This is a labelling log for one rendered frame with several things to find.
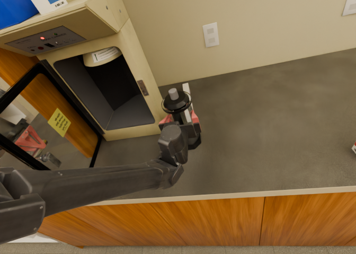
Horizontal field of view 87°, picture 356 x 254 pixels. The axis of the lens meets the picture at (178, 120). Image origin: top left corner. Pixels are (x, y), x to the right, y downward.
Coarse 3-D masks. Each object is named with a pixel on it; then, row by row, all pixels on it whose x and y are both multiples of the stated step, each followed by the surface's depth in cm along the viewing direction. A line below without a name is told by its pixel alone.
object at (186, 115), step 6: (162, 102) 66; (180, 108) 62; (168, 114) 66; (174, 114) 64; (180, 114) 64; (186, 114) 65; (174, 120) 66; (180, 120) 66; (186, 120) 66; (192, 138) 73; (198, 138) 76
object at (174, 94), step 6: (174, 90) 62; (168, 96) 66; (174, 96) 62; (180, 96) 64; (186, 96) 64; (168, 102) 63; (174, 102) 62; (180, 102) 62; (186, 102) 63; (168, 108) 63; (174, 108) 62
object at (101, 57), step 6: (108, 48) 65; (114, 48) 66; (84, 54) 66; (90, 54) 65; (96, 54) 64; (102, 54) 65; (108, 54) 65; (114, 54) 66; (120, 54) 67; (84, 60) 68; (90, 60) 66; (96, 60) 65; (102, 60) 65; (108, 60) 65; (90, 66) 67
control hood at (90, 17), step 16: (80, 0) 46; (96, 0) 45; (32, 16) 49; (48, 16) 43; (64, 16) 43; (80, 16) 44; (96, 16) 45; (112, 16) 52; (0, 32) 47; (16, 32) 47; (32, 32) 48; (80, 32) 51; (96, 32) 52; (112, 32) 53; (16, 48) 54
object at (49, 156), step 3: (48, 153) 56; (45, 156) 56; (48, 156) 56; (51, 156) 57; (54, 156) 58; (45, 159) 56; (48, 159) 56; (51, 159) 57; (54, 159) 58; (57, 159) 59; (54, 162) 57; (57, 162) 59; (60, 162) 60; (57, 165) 58
